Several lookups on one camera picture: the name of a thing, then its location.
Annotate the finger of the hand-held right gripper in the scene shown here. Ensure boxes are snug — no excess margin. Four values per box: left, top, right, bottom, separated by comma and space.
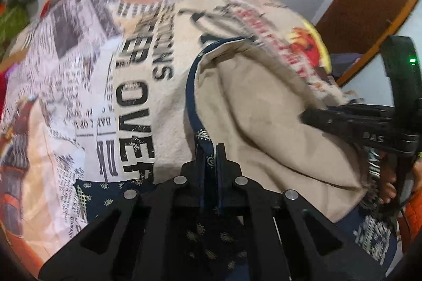
325, 104, 396, 119
299, 110, 418, 154

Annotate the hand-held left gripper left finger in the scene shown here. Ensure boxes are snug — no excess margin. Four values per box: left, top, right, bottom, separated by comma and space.
38, 145, 208, 281

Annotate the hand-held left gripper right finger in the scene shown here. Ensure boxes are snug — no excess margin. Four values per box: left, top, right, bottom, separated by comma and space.
215, 143, 386, 281

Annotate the navy patterned hooded garment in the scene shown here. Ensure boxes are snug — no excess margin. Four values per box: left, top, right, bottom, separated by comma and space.
74, 36, 401, 281

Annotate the person's right hand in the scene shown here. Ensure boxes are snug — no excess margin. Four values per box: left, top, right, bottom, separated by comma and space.
377, 151, 422, 206

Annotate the brown wooden door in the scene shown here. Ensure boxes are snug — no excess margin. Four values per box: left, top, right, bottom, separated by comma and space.
315, 0, 422, 87

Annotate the printed blanket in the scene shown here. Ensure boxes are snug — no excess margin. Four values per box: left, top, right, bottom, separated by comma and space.
0, 0, 350, 272

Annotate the green covered chair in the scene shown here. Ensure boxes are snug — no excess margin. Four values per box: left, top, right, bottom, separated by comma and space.
0, 0, 38, 61

